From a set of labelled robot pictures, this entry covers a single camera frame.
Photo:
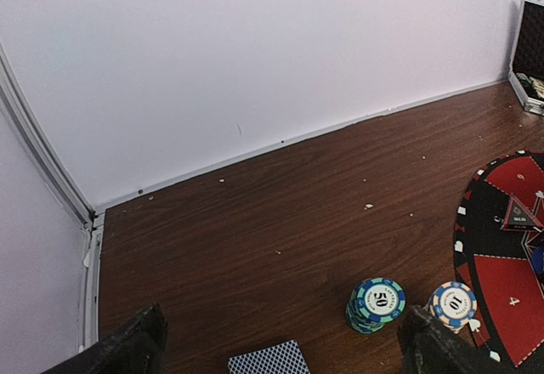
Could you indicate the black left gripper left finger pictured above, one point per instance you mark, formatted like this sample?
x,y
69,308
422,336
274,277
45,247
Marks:
x,y
137,346

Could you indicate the blue small blind button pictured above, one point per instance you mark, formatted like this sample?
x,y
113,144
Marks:
x,y
537,260

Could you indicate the left aluminium frame post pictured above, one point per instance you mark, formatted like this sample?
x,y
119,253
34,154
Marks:
x,y
18,114

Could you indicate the aluminium poker case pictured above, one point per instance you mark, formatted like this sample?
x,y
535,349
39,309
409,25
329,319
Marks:
x,y
525,72

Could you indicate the green poker chip stack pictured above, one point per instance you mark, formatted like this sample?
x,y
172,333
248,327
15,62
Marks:
x,y
373,304

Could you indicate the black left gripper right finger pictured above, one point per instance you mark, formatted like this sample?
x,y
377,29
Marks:
x,y
427,346

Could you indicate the blue cream poker chip stack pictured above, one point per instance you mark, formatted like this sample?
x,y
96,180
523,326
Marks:
x,y
453,304

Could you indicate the round red black poker mat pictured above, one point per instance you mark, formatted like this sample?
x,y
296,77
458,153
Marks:
x,y
496,263

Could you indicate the black triangular all-in marker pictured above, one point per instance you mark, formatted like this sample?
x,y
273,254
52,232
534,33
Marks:
x,y
519,217

